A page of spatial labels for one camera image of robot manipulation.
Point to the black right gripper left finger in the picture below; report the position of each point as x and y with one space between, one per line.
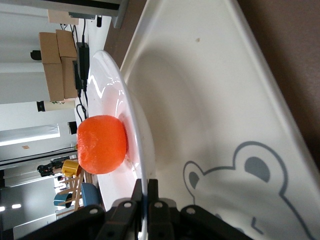
115 225

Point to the black power adapter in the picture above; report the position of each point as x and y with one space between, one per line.
83 60

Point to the cream tray with bear print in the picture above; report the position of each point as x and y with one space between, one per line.
212 100

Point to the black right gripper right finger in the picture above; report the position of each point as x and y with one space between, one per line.
170 225

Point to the brown cardboard box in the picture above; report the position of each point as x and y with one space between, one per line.
66 43
48 47
53 82
68 80

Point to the white round plate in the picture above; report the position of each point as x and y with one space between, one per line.
107 100

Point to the yellow mug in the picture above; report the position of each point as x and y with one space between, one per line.
70 167

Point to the orange mandarin fruit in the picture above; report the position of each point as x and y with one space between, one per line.
102 145

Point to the wooden mug rack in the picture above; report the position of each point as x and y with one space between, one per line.
79 192

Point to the white bottle with black cap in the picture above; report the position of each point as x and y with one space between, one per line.
58 105

